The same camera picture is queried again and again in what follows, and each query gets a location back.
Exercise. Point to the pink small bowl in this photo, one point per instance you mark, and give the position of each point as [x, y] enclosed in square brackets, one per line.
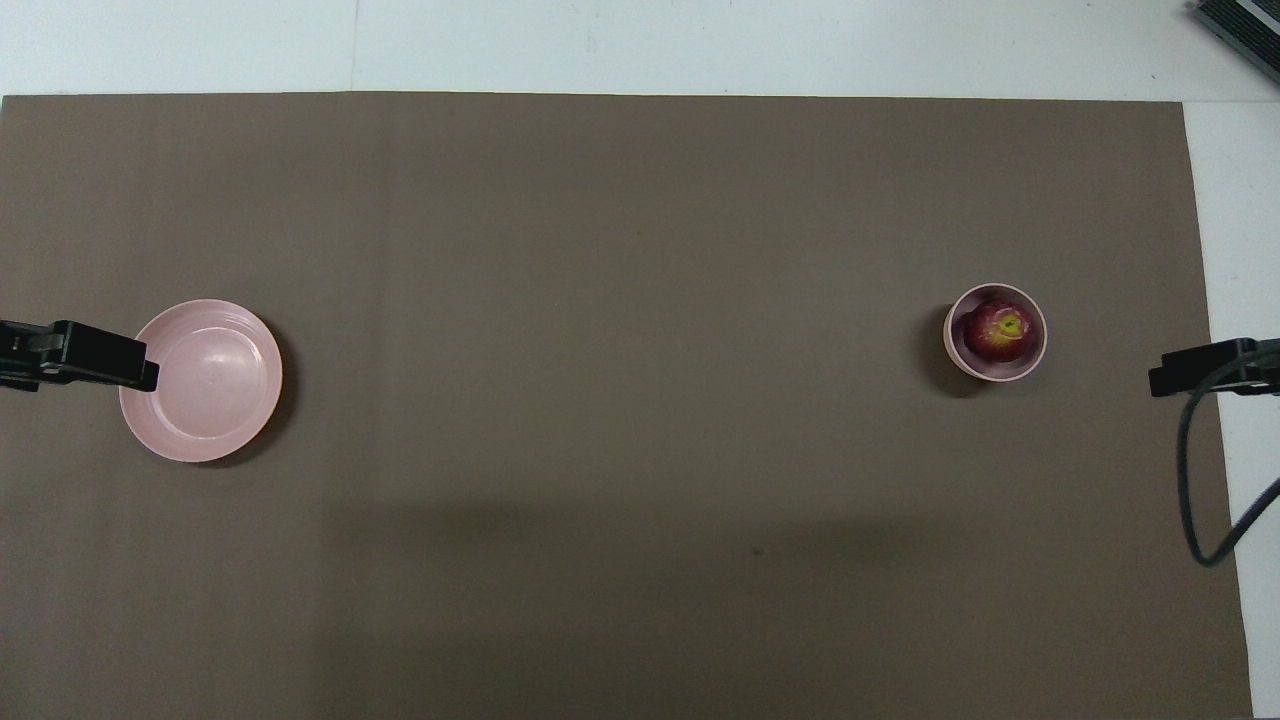
[965, 365]

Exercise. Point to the brown paper table mat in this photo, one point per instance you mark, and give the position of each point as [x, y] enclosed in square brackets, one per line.
[620, 300]

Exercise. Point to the dark grey ribbed device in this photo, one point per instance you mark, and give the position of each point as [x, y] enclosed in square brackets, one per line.
[1245, 25]

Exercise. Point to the pink round plate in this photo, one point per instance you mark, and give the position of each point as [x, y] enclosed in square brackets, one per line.
[210, 400]

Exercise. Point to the dark red apple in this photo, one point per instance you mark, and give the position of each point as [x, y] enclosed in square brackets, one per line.
[990, 340]

